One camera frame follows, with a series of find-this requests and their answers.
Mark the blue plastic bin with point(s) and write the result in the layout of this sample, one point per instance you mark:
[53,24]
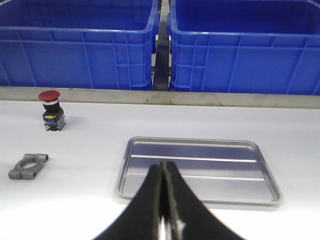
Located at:
[88,44]
[245,46]

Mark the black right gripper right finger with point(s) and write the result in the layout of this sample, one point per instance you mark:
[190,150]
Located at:
[188,218]

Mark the right blue plastic bin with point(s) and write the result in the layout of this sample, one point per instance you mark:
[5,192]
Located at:
[245,46]

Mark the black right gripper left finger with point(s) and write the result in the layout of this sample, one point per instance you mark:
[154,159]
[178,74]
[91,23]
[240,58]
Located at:
[141,219]

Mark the red emergency stop button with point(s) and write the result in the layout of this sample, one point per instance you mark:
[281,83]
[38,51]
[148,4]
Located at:
[53,117]

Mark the centre blue plastic bin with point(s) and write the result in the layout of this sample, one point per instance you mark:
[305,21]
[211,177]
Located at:
[88,44]

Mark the grey metal clamp block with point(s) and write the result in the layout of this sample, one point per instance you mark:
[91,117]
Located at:
[28,167]

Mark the silver metal tray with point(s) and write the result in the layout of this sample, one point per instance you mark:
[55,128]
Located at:
[217,171]

